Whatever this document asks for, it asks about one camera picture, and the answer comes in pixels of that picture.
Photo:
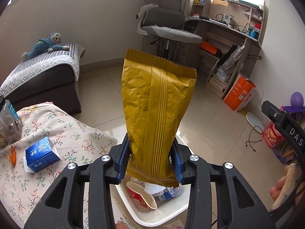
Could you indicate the wooden computer desk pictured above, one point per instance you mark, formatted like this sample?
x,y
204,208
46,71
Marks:
x,y
231,34

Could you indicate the white floral paper cup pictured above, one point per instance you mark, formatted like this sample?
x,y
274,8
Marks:
x,y
153,188

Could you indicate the gold snack wrapper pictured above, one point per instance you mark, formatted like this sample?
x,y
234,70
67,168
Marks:
x,y
156,94

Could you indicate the dark ottoman with quilt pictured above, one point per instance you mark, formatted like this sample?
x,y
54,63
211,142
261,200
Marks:
x,y
51,77

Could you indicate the right nut jar black lid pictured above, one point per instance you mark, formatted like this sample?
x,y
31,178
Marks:
x,y
11,124

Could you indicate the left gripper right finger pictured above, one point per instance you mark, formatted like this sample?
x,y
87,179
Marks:
x,y
238,206

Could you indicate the purple ball toy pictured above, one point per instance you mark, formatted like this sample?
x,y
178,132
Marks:
x,y
297,103

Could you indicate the blue monkey plush toy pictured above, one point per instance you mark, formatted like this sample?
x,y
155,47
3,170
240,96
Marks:
x,y
49,45

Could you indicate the white trash bin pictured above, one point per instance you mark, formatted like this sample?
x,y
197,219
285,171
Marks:
x,y
166,211

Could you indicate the orange cardboard box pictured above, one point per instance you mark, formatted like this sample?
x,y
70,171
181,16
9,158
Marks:
x,y
240,93

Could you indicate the blue small carton box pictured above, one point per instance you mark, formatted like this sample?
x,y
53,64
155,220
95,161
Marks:
x,y
40,155

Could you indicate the crushed clear plastic bottle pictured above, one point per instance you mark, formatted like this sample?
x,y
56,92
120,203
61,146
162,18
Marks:
x,y
169,193

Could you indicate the red printed barrel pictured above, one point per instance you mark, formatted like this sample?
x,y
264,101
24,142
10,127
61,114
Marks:
x,y
272,137

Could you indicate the grey white office chair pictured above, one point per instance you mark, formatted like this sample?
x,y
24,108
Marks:
x,y
164,19

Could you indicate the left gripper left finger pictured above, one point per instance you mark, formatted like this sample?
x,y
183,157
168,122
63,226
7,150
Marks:
x,y
62,204

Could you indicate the orange peel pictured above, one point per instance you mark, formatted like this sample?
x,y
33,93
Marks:
x,y
13,156

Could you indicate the floral tablecloth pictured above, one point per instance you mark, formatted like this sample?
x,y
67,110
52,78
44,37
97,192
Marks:
x,y
72,140

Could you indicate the person right hand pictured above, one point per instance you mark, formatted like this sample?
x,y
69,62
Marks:
x,y
290,185

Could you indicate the person left hand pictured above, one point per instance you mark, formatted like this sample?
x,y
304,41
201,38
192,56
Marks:
x,y
121,225

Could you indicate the white bathroom scale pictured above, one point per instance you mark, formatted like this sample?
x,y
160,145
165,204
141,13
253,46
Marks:
x,y
254,121

